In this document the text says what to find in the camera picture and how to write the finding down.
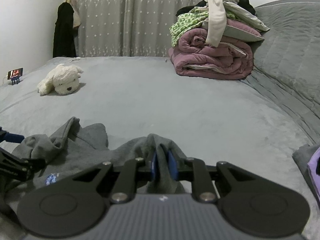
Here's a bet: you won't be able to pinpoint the black hanging coat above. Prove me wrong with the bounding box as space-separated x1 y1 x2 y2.
53 2 76 58

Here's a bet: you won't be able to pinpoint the grey star curtain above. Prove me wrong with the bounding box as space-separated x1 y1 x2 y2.
75 0 202 57

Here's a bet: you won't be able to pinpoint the white plush dog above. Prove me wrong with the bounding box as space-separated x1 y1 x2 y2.
37 64 83 96

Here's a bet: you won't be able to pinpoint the folded mauve quilt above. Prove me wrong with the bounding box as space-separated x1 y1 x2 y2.
169 19 264 80

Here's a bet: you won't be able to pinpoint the purple cloth item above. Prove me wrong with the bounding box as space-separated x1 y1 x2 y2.
307 148 319 200

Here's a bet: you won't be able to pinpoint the cream white garment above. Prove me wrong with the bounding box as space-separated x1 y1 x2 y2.
205 0 270 47

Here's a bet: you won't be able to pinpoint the green patterned garment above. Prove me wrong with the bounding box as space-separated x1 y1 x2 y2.
169 6 241 48

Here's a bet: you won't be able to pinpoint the grey bed sheet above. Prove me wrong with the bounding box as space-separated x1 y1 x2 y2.
1 57 319 239

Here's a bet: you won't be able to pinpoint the grey t-shirt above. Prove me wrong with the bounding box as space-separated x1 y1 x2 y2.
0 116 193 221

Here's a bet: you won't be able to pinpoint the grey quilted headboard cover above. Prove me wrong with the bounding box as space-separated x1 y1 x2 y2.
245 0 319 144

